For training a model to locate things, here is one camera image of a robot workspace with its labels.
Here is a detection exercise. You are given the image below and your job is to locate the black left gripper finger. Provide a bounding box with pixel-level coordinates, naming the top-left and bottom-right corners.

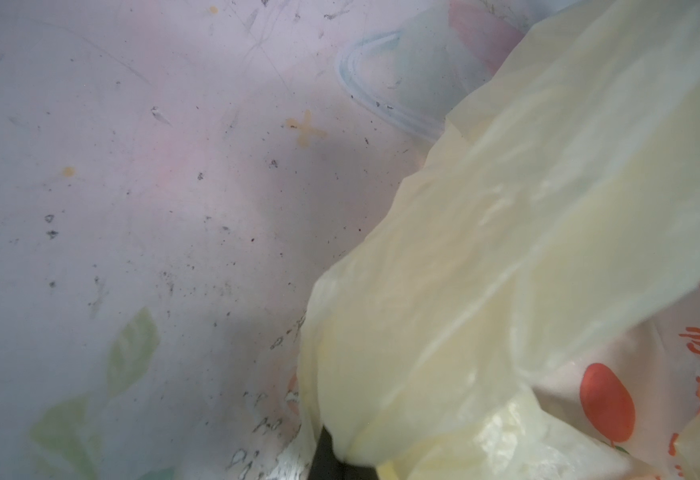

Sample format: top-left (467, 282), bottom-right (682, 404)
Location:
top-left (307, 428), bottom-right (379, 480)

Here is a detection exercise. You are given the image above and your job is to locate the yellowish printed plastic bag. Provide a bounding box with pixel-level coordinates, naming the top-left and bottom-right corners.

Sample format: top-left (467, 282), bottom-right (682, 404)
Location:
top-left (292, 1), bottom-right (700, 479)

